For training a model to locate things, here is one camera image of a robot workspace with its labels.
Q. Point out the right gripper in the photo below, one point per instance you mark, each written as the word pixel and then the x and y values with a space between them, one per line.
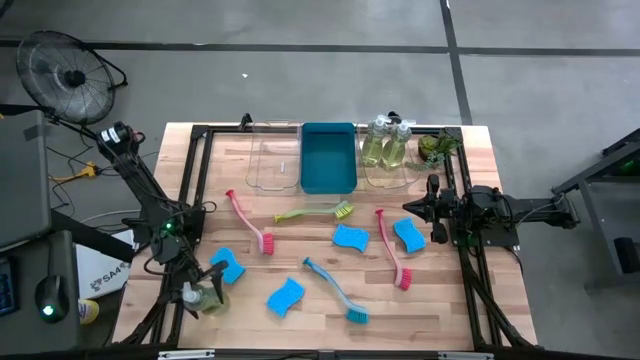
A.
pixel 445 210

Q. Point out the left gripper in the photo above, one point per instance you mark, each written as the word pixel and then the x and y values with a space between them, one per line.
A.
pixel 180 260

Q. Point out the green dish soap bottle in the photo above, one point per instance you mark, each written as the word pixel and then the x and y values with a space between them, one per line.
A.
pixel 372 147
pixel 395 152
pixel 207 300

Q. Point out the blue sponge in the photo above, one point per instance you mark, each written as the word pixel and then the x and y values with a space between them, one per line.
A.
pixel 351 237
pixel 230 267
pixel 410 236
pixel 285 296

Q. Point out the pink dish brush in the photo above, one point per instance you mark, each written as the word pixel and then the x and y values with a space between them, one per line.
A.
pixel 404 279
pixel 267 243

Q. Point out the green dish brush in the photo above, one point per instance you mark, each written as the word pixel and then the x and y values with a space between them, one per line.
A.
pixel 345 210

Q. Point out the blue dish brush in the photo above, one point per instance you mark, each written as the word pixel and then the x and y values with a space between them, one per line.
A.
pixel 359 315

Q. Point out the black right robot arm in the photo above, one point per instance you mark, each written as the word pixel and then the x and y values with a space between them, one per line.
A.
pixel 530 206

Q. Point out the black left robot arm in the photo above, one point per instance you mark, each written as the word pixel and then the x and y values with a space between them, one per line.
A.
pixel 142 185

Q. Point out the clear plastic bin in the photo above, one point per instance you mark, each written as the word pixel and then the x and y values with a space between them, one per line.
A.
pixel 272 160
pixel 395 181

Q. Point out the potted succulent plant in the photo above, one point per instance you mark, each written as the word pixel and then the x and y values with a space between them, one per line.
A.
pixel 429 147

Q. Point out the white cardboard box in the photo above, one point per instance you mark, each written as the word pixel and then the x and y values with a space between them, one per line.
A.
pixel 100 280

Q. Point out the teal plastic bin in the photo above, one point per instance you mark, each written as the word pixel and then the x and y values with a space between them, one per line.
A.
pixel 328 160

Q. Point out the yellow round cap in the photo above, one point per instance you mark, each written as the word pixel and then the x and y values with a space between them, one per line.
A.
pixel 89 311

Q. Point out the black diagonal beam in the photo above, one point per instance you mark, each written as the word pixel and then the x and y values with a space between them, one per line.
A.
pixel 95 239

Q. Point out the black computer mouse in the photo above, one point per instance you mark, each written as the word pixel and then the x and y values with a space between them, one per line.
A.
pixel 51 297

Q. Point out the yellow power plug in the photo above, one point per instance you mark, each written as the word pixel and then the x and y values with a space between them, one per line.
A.
pixel 87 171

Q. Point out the dark grey desk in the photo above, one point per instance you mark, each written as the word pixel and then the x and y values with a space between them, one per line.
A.
pixel 25 335

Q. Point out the black keyboard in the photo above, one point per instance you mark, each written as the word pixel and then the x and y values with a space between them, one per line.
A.
pixel 6 295

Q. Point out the grey monitor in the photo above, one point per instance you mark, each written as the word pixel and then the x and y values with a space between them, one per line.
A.
pixel 22 190

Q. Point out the black floor fan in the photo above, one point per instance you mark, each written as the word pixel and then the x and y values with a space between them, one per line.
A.
pixel 74 77

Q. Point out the silver bracket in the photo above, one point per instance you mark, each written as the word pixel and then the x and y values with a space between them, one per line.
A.
pixel 465 356
pixel 185 355

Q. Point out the black table frame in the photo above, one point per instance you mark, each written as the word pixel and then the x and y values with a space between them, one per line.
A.
pixel 454 131

